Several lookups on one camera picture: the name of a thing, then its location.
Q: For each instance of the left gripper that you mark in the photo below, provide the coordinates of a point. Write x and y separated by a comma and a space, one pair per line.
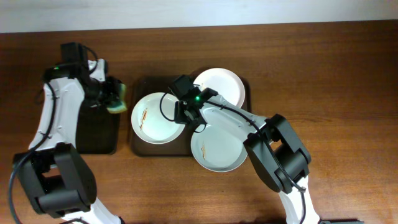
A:
113, 91

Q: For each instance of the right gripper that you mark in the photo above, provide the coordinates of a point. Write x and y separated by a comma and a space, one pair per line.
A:
178, 114

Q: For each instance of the green yellow sponge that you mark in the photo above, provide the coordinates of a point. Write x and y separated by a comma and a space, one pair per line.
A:
117, 102

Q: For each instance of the white plate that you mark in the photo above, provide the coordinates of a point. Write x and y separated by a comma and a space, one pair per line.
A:
148, 121
225, 82

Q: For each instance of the white plate top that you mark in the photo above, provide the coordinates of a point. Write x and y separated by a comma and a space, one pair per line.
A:
225, 82

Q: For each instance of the pale blue plate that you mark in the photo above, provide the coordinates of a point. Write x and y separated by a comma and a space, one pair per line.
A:
217, 150

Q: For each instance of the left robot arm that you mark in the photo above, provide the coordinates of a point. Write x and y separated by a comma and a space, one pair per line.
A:
54, 176

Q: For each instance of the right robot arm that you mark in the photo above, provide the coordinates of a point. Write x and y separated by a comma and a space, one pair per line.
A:
277, 154

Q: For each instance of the black rectangular tray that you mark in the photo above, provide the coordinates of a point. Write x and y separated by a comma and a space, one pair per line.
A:
97, 130

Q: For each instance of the brown plastic serving tray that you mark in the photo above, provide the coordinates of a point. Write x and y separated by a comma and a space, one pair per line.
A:
178, 147

